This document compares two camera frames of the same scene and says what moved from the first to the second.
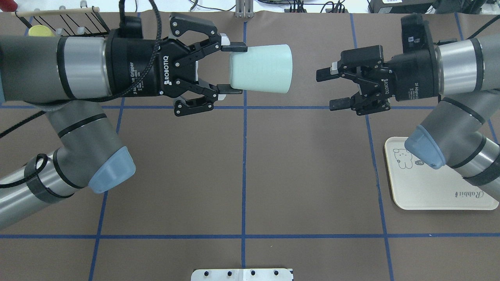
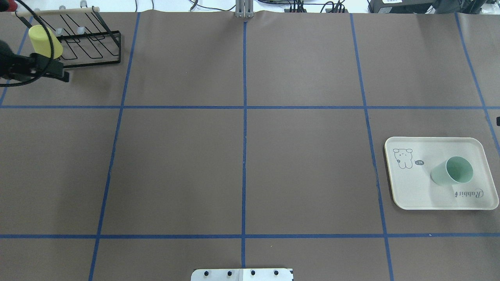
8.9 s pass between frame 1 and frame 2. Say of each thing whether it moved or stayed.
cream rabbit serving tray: stayed
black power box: stayed
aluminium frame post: stayed
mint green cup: moved
